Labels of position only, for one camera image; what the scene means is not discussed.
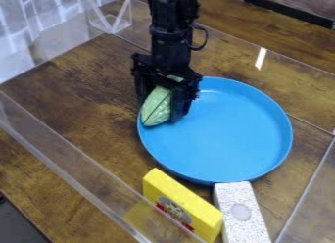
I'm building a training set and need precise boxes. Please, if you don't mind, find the yellow sponge block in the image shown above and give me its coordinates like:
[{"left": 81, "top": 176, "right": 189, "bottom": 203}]
[{"left": 142, "top": 167, "right": 226, "bottom": 243}]

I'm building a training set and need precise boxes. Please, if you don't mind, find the white speckled block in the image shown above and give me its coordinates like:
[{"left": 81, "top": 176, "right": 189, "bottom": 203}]
[{"left": 214, "top": 181, "right": 273, "bottom": 243}]

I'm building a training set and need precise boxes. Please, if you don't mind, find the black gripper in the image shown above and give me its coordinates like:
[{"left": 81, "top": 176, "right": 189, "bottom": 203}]
[{"left": 131, "top": 53, "right": 204, "bottom": 122}]

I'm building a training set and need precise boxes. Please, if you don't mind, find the clear acrylic enclosure wall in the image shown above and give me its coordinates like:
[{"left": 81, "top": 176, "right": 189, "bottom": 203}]
[{"left": 0, "top": 0, "right": 335, "bottom": 243}]

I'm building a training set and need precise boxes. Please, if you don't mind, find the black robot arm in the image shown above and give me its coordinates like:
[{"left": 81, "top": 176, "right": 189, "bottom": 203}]
[{"left": 131, "top": 0, "right": 206, "bottom": 122}]

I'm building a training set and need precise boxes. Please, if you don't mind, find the black cable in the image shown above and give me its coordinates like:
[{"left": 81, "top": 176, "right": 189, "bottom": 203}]
[{"left": 188, "top": 23, "right": 210, "bottom": 52}]

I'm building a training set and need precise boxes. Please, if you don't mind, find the blue round tray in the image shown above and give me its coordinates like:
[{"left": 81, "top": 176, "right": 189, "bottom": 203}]
[{"left": 138, "top": 76, "right": 294, "bottom": 185}]

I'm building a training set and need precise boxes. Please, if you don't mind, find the green bitter gourd toy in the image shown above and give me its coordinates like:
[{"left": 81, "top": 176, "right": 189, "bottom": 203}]
[{"left": 141, "top": 86, "right": 171, "bottom": 126}]

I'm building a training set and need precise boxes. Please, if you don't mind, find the white curtain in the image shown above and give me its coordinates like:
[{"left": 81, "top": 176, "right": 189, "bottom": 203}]
[{"left": 0, "top": 0, "right": 118, "bottom": 83}]

